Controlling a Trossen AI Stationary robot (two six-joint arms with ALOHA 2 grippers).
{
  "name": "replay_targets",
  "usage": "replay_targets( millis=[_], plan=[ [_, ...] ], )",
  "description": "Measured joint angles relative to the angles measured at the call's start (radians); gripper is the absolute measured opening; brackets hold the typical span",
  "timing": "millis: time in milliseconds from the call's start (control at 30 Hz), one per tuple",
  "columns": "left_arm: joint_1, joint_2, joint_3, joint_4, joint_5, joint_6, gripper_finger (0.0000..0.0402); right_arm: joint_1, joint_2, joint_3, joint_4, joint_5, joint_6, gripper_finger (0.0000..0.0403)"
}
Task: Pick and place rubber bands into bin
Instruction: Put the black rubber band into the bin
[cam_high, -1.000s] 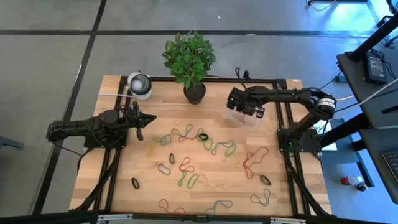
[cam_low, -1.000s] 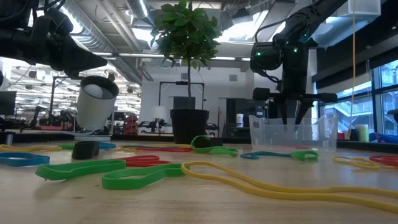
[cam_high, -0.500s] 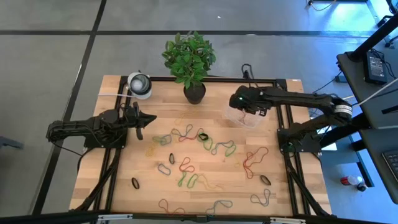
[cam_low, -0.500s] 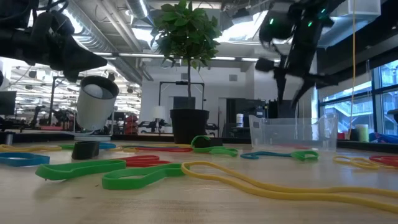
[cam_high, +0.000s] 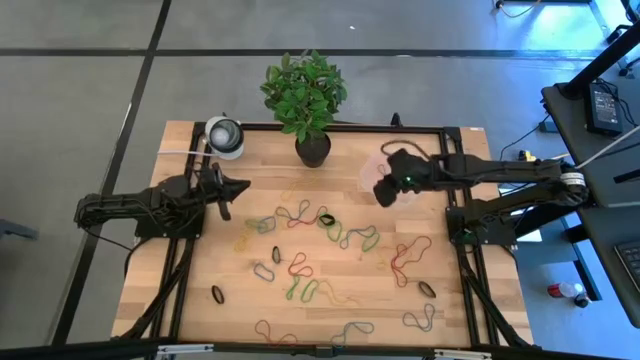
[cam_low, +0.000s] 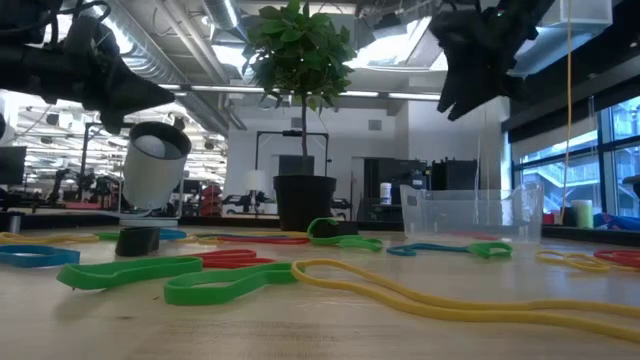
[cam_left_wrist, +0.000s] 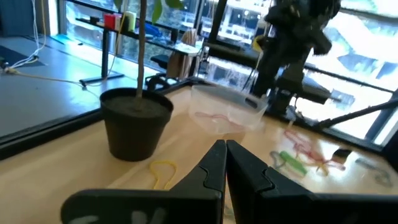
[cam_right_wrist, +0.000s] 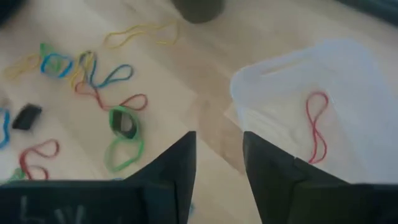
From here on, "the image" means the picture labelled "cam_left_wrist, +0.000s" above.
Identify blue bundle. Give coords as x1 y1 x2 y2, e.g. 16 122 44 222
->
143 22 165 38

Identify yellow-green cylinder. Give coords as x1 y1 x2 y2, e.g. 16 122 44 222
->
123 11 137 32

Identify white floor cables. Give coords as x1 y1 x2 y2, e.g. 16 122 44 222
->
7 0 48 71

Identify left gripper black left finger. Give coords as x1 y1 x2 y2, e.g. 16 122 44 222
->
60 139 227 224

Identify tan draped cloth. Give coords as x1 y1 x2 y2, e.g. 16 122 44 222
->
167 27 199 79

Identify potted green plant black pot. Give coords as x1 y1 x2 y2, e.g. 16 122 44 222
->
99 0 186 162

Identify yellow rubber band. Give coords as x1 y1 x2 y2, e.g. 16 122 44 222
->
149 160 178 190
315 161 330 177

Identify red box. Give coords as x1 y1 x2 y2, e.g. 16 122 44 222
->
103 12 123 31

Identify black standing desk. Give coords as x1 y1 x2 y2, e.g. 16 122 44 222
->
75 17 205 88

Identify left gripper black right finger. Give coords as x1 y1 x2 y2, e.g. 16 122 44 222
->
226 139 398 224

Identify clear plastic bin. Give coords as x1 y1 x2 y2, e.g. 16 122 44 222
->
188 84 269 135

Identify yellow floor cable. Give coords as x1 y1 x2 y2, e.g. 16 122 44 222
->
1 67 100 94

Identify yellow power plug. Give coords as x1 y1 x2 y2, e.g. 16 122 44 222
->
251 34 266 54

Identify black office chair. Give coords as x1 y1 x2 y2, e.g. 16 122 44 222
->
144 53 200 91

